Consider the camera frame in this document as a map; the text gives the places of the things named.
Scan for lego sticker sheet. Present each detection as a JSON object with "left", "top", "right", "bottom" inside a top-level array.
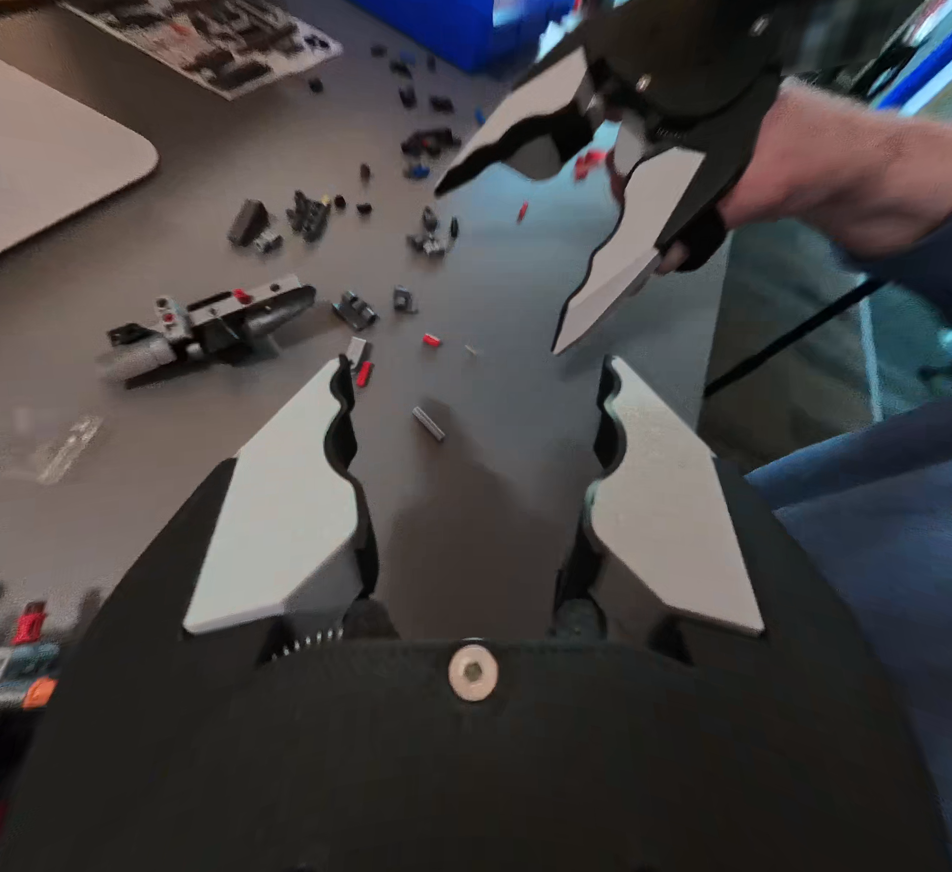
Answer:
[{"left": 61, "top": 0, "right": 345, "bottom": 102}]

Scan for dark grey curved lego panel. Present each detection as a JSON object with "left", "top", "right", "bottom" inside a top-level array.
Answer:
[{"left": 226, "top": 197, "right": 271, "bottom": 249}]

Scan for scatter of black lego pieces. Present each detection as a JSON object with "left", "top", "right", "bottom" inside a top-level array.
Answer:
[{"left": 307, "top": 38, "right": 489, "bottom": 183}]

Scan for lego beam assembly red pins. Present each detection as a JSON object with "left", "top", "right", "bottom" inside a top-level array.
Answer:
[{"left": 95, "top": 274, "right": 318, "bottom": 388}]

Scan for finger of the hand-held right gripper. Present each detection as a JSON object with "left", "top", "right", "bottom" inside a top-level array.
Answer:
[
  {"left": 433, "top": 47, "right": 597, "bottom": 199},
  {"left": 550, "top": 147, "right": 708, "bottom": 357}
]

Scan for dark grey L-shaped lego beam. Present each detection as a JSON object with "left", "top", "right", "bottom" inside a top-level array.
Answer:
[{"left": 286, "top": 190, "right": 333, "bottom": 244}]

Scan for person's right forearm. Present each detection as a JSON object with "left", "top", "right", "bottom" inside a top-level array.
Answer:
[{"left": 832, "top": 216, "right": 952, "bottom": 320}]

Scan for black cable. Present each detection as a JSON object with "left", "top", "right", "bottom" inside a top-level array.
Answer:
[{"left": 701, "top": 277, "right": 891, "bottom": 399}]

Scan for person's right hand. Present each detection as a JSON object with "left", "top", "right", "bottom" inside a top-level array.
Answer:
[{"left": 654, "top": 78, "right": 952, "bottom": 277}]

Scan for person's blue sweater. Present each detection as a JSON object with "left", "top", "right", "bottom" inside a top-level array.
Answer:
[{"left": 744, "top": 396, "right": 952, "bottom": 872}]

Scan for small clear plastic bag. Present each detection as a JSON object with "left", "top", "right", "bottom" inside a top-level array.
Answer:
[{"left": 0, "top": 407, "right": 105, "bottom": 488}]

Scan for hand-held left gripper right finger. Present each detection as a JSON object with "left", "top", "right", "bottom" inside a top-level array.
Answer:
[{"left": 554, "top": 355, "right": 766, "bottom": 637}]

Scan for partly built lego car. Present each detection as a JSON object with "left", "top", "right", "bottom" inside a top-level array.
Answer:
[{"left": 0, "top": 599, "right": 62, "bottom": 711}]

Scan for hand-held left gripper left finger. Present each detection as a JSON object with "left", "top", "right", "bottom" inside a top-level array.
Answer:
[{"left": 183, "top": 355, "right": 380, "bottom": 637}]

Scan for dark grey double-pin lego connector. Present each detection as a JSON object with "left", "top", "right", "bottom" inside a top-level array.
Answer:
[{"left": 332, "top": 290, "right": 380, "bottom": 332}]

